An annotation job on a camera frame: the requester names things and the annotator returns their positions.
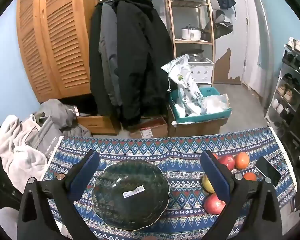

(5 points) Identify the white door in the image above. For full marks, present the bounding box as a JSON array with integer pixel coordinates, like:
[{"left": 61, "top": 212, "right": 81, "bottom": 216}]
[{"left": 242, "top": 0, "right": 269, "bottom": 105}]

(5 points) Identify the large cardboard box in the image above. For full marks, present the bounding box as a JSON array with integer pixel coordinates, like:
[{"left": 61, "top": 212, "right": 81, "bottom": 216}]
[{"left": 167, "top": 105, "right": 229, "bottom": 137}]

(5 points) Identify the dark cap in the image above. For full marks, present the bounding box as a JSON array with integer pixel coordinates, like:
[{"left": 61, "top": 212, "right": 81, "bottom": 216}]
[{"left": 214, "top": 21, "right": 233, "bottom": 40}]

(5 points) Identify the flat cardboard box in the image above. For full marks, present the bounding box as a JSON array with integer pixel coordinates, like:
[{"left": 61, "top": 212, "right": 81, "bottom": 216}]
[{"left": 129, "top": 116, "right": 168, "bottom": 139}]

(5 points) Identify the wooden drawer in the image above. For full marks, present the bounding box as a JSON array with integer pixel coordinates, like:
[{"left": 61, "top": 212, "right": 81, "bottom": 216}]
[{"left": 76, "top": 115, "right": 120, "bottom": 135}]

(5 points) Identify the red apple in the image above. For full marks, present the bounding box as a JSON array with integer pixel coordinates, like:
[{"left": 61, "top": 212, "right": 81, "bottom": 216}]
[
  {"left": 204, "top": 193, "right": 226, "bottom": 215},
  {"left": 218, "top": 154, "right": 236, "bottom": 172}
]

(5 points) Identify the blue patterned tablecloth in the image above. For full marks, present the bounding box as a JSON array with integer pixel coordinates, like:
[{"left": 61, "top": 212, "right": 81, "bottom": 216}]
[{"left": 41, "top": 127, "right": 297, "bottom": 240}]

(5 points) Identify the grey clothing pile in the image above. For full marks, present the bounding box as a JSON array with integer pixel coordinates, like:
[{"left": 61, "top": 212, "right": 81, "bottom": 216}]
[{"left": 34, "top": 99, "right": 92, "bottom": 138}]

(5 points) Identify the grey jacket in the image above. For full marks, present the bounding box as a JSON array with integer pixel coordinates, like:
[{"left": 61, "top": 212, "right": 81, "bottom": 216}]
[{"left": 99, "top": 1, "right": 123, "bottom": 107}]

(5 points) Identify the white fleece blanket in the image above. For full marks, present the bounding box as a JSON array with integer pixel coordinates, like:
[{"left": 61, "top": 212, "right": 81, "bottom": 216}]
[{"left": 0, "top": 115, "right": 48, "bottom": 194}]

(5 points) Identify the white shoe rack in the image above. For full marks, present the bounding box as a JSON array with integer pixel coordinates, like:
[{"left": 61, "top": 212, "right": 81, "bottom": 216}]
[{"left": 264, "top": 37, "right": 300, "bottom": 130}]

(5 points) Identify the grey tote bag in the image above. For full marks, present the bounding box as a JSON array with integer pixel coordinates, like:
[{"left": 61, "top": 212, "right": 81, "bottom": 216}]
[{"left": 25, "top": 116, "right": 62, "bottom": 159}]

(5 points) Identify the clear plastic bag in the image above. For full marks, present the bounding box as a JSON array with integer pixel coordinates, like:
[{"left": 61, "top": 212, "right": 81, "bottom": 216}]
[{"left": 201, "top": 94, "right": 230, "bottom": 115}]

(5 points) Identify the white printed plastic bag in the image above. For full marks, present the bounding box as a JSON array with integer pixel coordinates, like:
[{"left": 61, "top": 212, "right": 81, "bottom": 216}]
[{"left": 161, "top": 54, "right": 204, "bottom": 117}]

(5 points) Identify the white patterned box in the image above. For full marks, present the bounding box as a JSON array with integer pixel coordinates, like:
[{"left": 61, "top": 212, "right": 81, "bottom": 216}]
[{"left": 189, "top": 59, "right": 215, "bottom": 84}]

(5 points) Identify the dark green glass bowl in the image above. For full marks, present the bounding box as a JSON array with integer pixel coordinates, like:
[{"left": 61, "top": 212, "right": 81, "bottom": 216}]
[{"left": 91, "top": 159, "right": 170, "bottom": 231}]

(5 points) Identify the grey cap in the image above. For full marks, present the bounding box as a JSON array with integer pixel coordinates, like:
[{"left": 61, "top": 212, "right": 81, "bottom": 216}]
[{"left": 212, "top": 9, "right": 227, "bottom": 23}]

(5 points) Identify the wooden louvred wardrobe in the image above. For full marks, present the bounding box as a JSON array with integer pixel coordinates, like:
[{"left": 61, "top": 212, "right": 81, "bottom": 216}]
[{"left": 16, "top": 0, "right": 100, "bottom": 103}]

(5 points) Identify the white cooking pot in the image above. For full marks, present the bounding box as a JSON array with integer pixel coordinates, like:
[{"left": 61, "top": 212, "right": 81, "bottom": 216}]
[{"left": 181, "top": 26, "right": 205, "bottom": 41}]

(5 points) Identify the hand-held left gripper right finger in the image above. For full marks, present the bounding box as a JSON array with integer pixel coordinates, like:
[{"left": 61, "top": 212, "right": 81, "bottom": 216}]
[{"left": 200, "top": 151, "right": 283, "bottom": 240}]

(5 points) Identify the metal pot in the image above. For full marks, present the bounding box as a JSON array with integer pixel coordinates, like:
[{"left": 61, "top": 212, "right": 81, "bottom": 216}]
[{"left": 187, "top": 49, "right": 205, "bottom": 63}]

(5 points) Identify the black smartphone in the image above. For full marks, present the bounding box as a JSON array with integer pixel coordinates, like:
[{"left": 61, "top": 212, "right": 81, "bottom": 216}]
[{"left": 254, "top": 156, "right": 282, "bottom": 187}]

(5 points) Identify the teal plastic bin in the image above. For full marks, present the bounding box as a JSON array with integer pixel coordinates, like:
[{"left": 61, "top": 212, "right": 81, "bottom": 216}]
[{"left": 169, "top": 87, "right": 232, "bottom": 125}]

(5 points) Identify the black hooded coat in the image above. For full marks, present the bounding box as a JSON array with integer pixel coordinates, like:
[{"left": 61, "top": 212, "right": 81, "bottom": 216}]
[{"left": 114, "top": 0, "right": 174, "bottom": 128}]

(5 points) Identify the wooden shelf rack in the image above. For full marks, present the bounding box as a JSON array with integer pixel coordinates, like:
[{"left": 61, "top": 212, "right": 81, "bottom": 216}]
[{"left": 164, "top": 0, "right": 217, "bottom": 85}]

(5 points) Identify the dark pan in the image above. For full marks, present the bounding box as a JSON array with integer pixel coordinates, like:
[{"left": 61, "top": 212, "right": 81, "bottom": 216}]
[{"left": 201, "top": 29, "right": 213, "bottom": 42}]

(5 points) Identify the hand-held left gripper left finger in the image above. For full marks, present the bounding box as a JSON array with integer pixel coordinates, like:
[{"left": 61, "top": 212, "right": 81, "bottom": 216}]
[{"left": 17, "top": 149, "right": 100, "bottom": 240}]

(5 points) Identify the group of assorted shoes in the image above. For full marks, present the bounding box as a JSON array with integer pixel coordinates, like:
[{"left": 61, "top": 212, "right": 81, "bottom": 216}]
[{"left": 271, "top": 37, "right": 300, "bottom": 128}]

